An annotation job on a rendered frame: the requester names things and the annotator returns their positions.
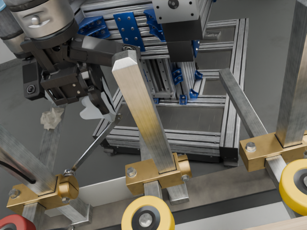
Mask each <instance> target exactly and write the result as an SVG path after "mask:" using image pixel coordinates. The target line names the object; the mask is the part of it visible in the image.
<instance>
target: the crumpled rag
mask: <svg viewBox="0 0 307 230"><path fill-rule="evenodd" d="M63 112H64V108H60V107H58V108H54V107H53V108H52V112H50V111H46V112H43V113H42V116H41V124H44V129H47V130H49V129H50V128H51V129H55V127H56V126H57V124H58V123H59V122H60V121H61V120H62V119H61V114H62V113H63Z"/></svg>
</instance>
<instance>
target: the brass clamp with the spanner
mask: <svg viewBox="0 0 307 230"><path fill-rule="evenodd" d="M56 177H57V181H56V186H55V191H54V192H53V193H48V194H44V195H40V196H38V195H37V194H36V193H35V192H33V191H32V190H30V189H29V188H28V187H27V186H26V185H24V184H18V185H15V186H13V188H12V189H14V188H15V189H16V190H17V189H18V190H20V192H21V193H20V195H19V196H18V197H17V198H16V199H11V197H9V200H8V204H7V208H9V209H10V210H12V211H14V212H15V213H17V214H19V215H21V216H22V213H23V210H24V206H25V205H29V204H34V203H39V204H40V205H41V206H43V207H44V208H45V210H48V209H54V208H57V207H61V206H65V205H69V203H70V200H73V199H76V198H77V197H78V195H79V184H78V181H77V179H76V178H75V177H74V176H72V175H71V176H67V177H64V176H63V175H62V174H58V175H56Z"/></svg>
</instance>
